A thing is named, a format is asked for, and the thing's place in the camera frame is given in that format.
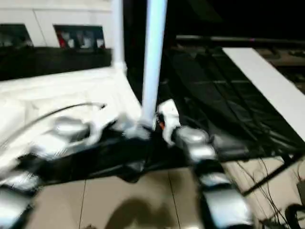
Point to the white plastic table top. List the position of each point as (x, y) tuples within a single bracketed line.
[(59, 90)]

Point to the long black metal rail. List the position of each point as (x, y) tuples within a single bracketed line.
[(238, 39)]

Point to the black glossy mat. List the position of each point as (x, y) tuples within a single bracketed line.
[(214, 100)]

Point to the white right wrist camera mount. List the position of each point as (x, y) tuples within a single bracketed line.
[(170, 112)]

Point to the black metal stand bar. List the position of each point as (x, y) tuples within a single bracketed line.
[(267, 177)]

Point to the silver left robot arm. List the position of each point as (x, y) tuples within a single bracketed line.
[(66, 130)]

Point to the grey flat box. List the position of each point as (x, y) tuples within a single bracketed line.
[(301, 188)]

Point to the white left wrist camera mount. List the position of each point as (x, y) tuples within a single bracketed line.
[(100, 130)]

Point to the white plastic table leg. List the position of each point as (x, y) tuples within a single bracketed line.
[(153, 59), (118, 35)]

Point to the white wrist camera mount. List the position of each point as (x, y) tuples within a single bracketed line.
[(170, 112), (100, 130)]

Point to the flat white board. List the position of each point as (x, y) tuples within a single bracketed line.
[(262, 71)]

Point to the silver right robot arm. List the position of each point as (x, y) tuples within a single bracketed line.
[(193, 137)]

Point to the white glass-door cabinet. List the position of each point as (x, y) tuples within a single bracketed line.
[(43, 16)]

